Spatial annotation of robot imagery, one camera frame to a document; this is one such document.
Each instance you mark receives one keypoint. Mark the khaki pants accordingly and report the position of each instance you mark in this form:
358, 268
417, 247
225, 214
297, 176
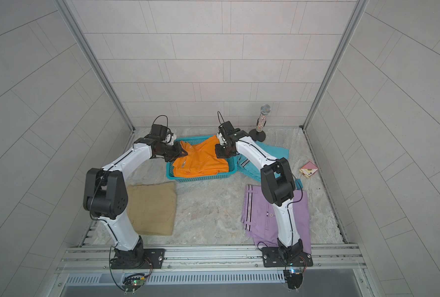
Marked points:
152, 208

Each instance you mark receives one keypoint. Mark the right circuit board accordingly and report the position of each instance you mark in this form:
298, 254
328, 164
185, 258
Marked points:
293, 278

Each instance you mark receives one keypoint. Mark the purple pants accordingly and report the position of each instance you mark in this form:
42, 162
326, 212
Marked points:
260, 222

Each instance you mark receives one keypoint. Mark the left green circuit board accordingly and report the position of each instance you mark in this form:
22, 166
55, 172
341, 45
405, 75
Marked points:
133, 282

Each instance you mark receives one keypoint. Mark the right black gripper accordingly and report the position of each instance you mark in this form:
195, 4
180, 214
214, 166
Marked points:
220, 152

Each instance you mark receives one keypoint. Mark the small pink house box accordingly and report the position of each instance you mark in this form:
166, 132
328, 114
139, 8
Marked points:
309, 169

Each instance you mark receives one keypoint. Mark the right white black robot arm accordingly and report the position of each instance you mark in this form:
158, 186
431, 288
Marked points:
288, 237

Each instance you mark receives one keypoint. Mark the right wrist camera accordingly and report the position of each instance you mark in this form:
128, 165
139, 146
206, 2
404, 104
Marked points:
226, 129

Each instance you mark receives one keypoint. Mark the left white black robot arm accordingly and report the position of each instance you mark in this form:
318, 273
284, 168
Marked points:
106, 200

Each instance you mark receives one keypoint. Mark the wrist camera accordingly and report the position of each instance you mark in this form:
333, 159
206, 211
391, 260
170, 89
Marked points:
158, 132
226, 129

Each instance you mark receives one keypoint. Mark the glitter microphone on stand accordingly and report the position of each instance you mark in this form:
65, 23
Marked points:
258, 133

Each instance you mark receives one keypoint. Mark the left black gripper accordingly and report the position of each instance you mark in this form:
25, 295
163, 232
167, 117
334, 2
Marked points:
180, 153

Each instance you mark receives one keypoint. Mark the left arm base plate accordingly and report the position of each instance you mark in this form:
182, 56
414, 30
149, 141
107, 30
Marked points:
146, 259

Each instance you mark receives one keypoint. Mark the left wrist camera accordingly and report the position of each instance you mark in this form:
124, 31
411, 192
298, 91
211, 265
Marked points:
158, 132

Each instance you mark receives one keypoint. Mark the teal pants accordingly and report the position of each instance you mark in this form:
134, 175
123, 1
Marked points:
265, 164

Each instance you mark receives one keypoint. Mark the teal plastic basket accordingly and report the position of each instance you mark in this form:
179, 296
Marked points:
232, 162

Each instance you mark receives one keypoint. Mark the aluminium front rail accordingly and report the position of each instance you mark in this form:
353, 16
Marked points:
183, 258

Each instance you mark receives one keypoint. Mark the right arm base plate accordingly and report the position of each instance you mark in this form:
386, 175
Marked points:
276, 257

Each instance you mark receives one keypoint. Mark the orange pants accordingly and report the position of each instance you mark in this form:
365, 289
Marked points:
201, 160

